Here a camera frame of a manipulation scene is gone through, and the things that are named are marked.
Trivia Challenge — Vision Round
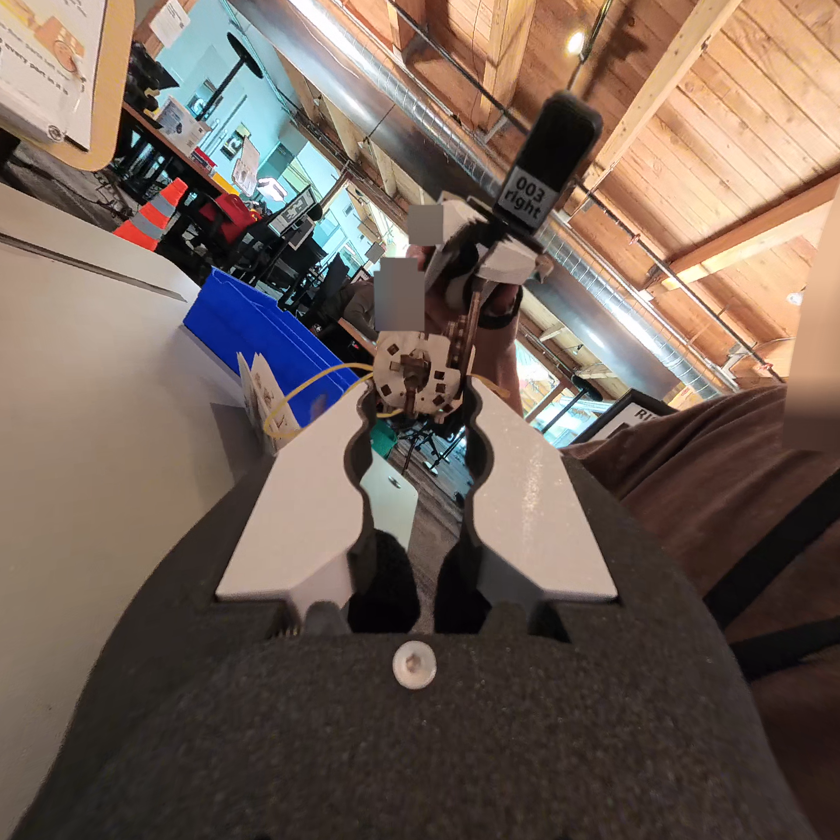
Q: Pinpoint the red chair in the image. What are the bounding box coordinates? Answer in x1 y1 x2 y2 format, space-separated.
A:
196 192 265 245

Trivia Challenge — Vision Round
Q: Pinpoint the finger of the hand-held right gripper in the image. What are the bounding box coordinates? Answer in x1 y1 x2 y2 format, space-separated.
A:
478 243 553 284
424 192 491 271

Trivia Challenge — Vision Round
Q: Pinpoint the blue plastic bin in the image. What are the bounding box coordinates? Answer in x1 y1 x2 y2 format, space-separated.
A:
182 266 363 425

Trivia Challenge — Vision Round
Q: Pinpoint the black strap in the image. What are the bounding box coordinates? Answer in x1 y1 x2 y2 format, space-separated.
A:
702 469 840 683

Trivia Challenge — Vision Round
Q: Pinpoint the black framed sign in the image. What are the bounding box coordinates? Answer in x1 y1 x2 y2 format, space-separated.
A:
576 387 678 452

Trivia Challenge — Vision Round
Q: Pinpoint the wooden model assembly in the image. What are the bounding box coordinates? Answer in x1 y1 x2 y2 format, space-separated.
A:
371 330 476 422

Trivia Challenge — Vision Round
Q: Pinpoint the black pedestal stand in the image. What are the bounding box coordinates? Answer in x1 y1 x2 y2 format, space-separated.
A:
197 33 265 123
561 371 606 421

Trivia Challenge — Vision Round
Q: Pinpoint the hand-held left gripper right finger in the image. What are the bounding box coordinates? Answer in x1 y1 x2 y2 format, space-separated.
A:
458 379 619 621

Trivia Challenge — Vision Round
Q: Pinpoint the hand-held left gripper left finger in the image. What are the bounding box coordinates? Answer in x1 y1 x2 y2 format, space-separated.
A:
215 382 378 627

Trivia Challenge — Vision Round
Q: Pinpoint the person's right forearm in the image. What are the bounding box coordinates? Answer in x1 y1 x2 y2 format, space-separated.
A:
493 357 527 419

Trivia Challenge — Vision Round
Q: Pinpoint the model kit instruction booklet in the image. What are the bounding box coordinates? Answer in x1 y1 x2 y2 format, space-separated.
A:
236 350 298 458

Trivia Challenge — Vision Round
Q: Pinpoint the metal spiral ceiling duct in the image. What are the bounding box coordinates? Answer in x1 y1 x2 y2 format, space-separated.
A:
226 0 785 403

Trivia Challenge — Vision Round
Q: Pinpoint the person's right hand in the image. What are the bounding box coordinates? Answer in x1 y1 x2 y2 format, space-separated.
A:
482 279 527 368

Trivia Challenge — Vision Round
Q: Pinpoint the brown long table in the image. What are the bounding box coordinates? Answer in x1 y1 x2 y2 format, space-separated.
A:
121 104 225 199

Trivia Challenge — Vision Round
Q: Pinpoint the instruction sheet on board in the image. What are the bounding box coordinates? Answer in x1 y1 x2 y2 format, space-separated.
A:
0 0 137 173

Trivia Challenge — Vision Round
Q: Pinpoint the orange traffic cone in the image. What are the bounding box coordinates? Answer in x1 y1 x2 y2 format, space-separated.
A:
113 177 190 252

